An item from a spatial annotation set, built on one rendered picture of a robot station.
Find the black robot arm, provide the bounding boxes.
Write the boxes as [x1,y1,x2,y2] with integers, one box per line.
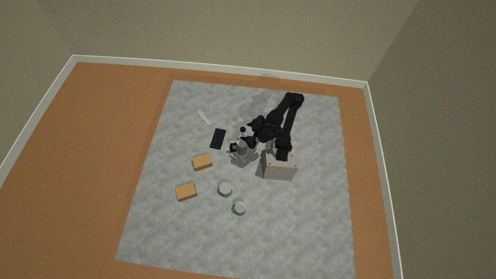
[251,92,305,162]

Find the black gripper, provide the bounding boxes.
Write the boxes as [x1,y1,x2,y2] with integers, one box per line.
[240,116,265,149]

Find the brown rectangular block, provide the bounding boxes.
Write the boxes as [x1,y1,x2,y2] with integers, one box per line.
[192,153,212,171]
[175,183,197,202]

